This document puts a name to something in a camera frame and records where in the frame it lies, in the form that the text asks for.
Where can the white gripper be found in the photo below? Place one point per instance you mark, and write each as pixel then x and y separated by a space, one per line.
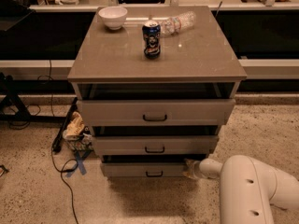
pixel 197 169

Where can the grey drawer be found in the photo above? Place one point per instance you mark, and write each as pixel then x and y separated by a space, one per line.
pixel 148 166
pixel 156 112
pixel 154 145

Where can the grey bottom drawer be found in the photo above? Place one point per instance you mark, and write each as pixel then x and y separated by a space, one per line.
pixel 148 166

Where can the blue soda can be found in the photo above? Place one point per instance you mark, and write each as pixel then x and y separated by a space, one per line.
pixel 151 36

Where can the crumpled snack bags box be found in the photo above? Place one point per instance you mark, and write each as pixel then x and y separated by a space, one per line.
pixel 77 134

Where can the blue tape cross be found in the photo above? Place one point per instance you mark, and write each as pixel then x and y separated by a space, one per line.
pixel 80 157

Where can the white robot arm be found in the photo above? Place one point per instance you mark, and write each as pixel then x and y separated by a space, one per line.
pixel 248 188

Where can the grey top drawer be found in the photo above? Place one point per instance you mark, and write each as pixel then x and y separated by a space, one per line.
pixel 156 112

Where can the white ceramic bowl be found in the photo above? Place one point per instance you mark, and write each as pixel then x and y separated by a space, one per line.
pixel 113 17

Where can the clear plastic bottle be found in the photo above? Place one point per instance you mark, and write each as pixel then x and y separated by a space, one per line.
pixel 176 24

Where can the black power strip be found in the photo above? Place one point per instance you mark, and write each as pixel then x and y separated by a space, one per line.
pixel 56 147

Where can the grey middle drawer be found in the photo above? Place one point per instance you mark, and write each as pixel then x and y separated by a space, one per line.
pixel 154 145

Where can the black stand legs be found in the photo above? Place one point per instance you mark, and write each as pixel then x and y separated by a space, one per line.
pixel 12 98

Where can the grey drawer cabinet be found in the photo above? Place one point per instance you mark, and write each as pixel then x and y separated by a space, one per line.
pixel 195 64

